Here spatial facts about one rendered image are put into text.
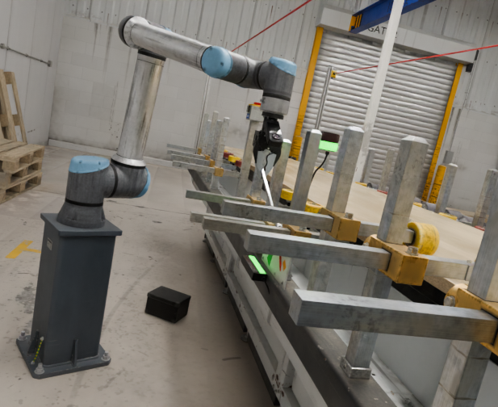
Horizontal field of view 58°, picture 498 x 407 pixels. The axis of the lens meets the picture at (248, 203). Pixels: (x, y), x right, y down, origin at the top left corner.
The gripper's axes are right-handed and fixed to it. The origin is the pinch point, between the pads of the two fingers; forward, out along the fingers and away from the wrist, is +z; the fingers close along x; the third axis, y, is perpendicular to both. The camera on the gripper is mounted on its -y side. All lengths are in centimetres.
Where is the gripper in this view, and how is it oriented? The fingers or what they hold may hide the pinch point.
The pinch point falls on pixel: (261, 175)
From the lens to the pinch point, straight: 143.9
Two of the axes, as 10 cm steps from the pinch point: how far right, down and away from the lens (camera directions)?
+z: -2.0, 9.7, 1.7
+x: -9.6, -1.5, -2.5
